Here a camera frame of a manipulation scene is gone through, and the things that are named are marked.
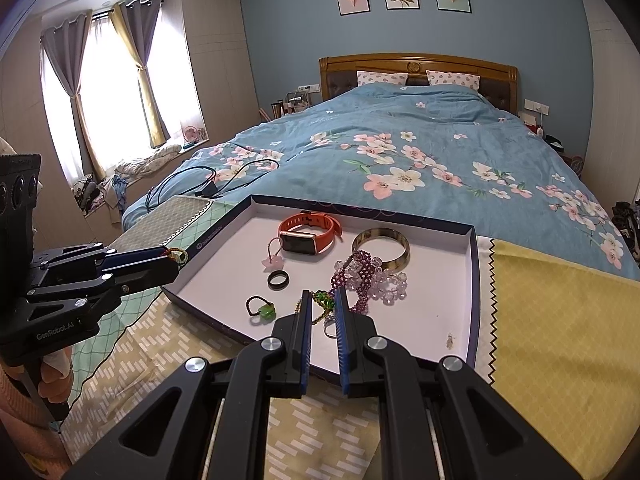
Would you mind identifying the tortoiseshell bangle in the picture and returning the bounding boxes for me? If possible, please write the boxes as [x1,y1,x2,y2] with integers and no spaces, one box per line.
[351,227,411,268]

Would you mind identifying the black cable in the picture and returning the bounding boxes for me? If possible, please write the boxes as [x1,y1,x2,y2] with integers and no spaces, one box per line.
[145,145,281,211]

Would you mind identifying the shallow white box tray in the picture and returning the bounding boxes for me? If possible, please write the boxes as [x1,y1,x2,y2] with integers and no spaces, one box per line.
[160,194,478,388]

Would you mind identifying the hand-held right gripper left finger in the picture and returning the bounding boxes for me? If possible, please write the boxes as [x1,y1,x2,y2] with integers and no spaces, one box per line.
[60,289,315,480]

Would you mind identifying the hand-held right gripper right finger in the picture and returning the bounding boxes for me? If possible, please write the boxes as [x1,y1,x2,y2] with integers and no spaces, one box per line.
[334,286,583,480]

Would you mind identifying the bright window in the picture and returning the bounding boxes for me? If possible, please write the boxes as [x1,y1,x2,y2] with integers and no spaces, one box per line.
[42,10,166,176]

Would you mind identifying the wooden bed headboard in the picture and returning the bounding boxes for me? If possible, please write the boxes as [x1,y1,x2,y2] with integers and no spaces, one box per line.
[319,52,521,113]

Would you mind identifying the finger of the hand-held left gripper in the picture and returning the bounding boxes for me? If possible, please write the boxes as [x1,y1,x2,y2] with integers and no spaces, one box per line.
[47,242,168,268]
[27,257,180,318]

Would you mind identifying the orange smartwatch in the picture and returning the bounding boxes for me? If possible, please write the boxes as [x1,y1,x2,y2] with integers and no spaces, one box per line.
[276,211,344,256]

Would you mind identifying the clothes on window seat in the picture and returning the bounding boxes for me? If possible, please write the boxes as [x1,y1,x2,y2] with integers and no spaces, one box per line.
[70,144,183,216]

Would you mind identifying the pile of dark clothes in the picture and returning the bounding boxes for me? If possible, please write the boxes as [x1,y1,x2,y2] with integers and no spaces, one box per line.
[612,201,640,261]

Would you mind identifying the grey and yellow curtain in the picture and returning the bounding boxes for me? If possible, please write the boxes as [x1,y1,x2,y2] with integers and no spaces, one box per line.
[40,10,108,181]
[109,0,172,150]

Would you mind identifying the white patterned pillow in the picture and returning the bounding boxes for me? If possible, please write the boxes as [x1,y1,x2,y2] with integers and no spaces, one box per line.
[426,70,482,92]
[356,71,411,87]

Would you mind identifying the blue floral duvet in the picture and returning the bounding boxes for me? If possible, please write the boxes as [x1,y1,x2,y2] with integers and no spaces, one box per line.
[122,82,640,281]

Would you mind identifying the green jade cord pendant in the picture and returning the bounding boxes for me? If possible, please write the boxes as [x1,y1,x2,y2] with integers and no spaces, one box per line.
[245,295,277,323]

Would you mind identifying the patterned patchwork cloth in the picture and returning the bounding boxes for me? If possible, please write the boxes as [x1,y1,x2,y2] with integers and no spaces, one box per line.
[60,195,640,480]

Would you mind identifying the bedside table clutter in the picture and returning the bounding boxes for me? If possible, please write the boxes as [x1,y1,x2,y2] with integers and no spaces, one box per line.
[270,89,308,121]

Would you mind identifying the pink cord charm bracelet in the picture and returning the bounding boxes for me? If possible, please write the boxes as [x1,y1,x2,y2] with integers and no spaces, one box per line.
[262,237,287,272]

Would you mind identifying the dark purple bead necklace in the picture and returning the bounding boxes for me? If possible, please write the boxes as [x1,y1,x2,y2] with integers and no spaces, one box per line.
[330,251,383,316]

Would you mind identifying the person's left hand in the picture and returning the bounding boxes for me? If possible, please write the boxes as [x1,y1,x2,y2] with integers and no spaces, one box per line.
[35,352,73,406]

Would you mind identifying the green bead gold chain bracelet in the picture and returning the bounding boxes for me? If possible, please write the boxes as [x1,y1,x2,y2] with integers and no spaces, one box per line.
[295,287,337,326]

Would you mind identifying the clear crystal bead bracelet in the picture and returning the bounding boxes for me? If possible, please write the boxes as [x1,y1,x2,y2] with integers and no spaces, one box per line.
[345,255,408,307]

